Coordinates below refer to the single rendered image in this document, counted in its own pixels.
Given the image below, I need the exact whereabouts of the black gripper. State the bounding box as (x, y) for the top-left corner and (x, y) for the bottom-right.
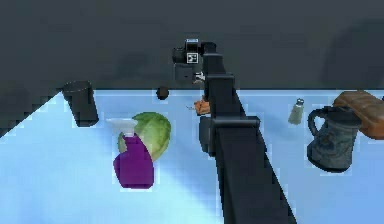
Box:
(155, 46), (196, 101)

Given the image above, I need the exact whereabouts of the grey-green grinder silver cap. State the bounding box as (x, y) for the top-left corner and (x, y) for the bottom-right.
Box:
(287, 97), (305, 126)

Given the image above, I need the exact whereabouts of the green lettuce head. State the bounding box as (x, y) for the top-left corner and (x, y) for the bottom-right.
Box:
(117, 111), (172, 164)

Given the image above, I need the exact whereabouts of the small orange food piece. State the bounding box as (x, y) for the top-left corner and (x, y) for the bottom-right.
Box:
(193, 96), (212, 116)

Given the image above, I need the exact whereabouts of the purple spray bottle white nozzle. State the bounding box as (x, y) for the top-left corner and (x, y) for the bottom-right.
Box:
(106, 117), (156, 190)

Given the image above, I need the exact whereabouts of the black cylindrical cup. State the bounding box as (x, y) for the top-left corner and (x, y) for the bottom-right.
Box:
(61, 80), (100, 128)

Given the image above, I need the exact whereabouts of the dark grey kettle jug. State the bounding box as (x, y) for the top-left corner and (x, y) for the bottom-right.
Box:
(306, 106), (363, 173)

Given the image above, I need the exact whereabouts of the brown bread loaf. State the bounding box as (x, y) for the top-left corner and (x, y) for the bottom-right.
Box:
(332, 90), (384, 141)

